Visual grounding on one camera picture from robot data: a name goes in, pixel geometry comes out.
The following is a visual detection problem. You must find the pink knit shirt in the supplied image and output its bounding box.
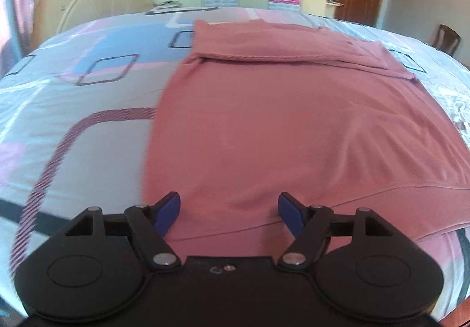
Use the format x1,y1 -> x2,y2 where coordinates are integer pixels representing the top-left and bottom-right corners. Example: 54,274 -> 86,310
142,20 -> 469,239

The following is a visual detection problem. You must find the patterned bed sheet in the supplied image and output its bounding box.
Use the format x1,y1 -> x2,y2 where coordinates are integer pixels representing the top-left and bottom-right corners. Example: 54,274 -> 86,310
1,7 -> 469,321

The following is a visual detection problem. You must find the dark wooden chair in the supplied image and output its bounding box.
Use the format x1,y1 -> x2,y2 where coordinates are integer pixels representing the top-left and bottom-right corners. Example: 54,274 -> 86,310
432,24 -> 461,57

